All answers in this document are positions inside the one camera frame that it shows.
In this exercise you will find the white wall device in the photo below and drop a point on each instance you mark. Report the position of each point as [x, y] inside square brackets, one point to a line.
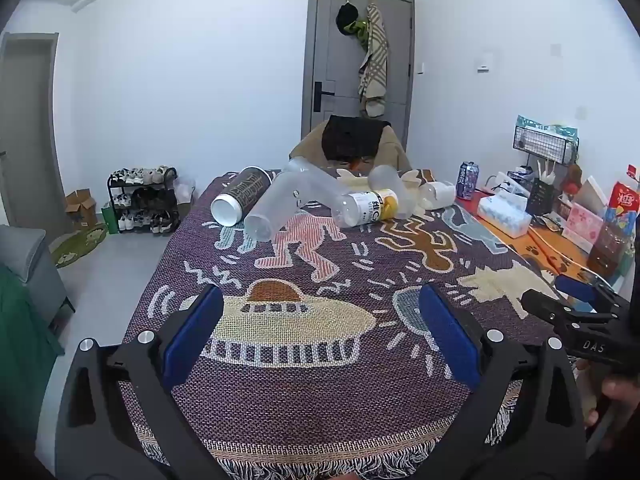
[483, 60]

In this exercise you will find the black hat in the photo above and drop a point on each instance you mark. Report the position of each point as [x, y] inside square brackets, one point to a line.
[346, 17]

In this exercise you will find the purple printed blanket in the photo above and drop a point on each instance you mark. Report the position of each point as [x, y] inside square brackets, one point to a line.
[300, 370]

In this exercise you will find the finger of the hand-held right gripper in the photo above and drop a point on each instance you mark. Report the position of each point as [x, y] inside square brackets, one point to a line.
[575, 287]
[550, 310]

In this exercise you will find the pink box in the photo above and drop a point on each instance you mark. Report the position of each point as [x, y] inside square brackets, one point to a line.
[584, 220]

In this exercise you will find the green round rug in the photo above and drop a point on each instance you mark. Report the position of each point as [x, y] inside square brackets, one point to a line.
[80, 246]

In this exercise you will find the black garment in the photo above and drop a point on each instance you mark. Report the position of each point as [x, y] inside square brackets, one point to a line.
[352, 137]

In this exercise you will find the grey side door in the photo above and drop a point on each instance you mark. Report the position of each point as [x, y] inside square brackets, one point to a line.
[25, 130]

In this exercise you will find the black printed cup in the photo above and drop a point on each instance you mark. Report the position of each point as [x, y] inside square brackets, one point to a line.
[245, 192]

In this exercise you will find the orange paw print mat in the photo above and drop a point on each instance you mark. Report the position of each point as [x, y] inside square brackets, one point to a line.
[550, 252]

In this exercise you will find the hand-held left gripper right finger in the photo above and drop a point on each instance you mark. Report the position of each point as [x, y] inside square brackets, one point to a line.
[447, 335]

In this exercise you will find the clear gift bag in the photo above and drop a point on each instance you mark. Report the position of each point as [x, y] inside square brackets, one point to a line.
[607, 250]

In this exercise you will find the black shoe rack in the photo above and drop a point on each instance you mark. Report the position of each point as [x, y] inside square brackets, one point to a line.
[172, 200]

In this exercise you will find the cardboard box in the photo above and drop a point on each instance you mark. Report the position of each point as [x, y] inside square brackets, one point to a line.
[80, 207]

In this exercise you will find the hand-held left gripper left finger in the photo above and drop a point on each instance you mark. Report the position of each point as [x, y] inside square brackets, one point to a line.
[195, 335]

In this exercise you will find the row of shoes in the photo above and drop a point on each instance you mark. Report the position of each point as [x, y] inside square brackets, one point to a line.
[142, 195]

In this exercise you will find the white power strip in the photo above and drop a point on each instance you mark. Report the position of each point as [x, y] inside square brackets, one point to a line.
[510, 185]

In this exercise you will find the person's right hand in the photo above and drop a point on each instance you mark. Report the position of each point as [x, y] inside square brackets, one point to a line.
[617, 395]

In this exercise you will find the plaid beige scarf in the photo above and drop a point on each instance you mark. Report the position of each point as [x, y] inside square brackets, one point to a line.
[375, 60]

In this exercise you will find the black pen holder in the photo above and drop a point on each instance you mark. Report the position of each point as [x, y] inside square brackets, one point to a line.
[542, 197]

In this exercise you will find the green hanging cloth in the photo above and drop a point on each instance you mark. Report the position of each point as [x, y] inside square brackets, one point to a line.
[362, 30]

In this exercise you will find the clear plastic bag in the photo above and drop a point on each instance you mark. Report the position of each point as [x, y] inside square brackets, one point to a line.
[183, 189]

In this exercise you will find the large clear plastic cup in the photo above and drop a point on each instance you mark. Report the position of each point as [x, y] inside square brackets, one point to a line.
[272, 210]

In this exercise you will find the blue drink can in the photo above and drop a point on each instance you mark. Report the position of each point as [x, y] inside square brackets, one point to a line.
[468, 180]

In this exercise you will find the white standing card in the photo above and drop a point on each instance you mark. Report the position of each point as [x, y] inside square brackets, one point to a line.
[590, 191]

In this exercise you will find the white tissue box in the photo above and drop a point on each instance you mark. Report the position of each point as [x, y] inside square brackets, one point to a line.
[502, 216]

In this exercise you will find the green paper bag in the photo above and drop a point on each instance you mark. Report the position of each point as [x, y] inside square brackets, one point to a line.
[110, 219]

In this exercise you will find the grey sofa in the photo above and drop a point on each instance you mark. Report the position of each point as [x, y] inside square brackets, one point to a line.
[30, 270]

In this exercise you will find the red packet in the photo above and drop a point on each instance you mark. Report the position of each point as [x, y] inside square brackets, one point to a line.
[625, 201]

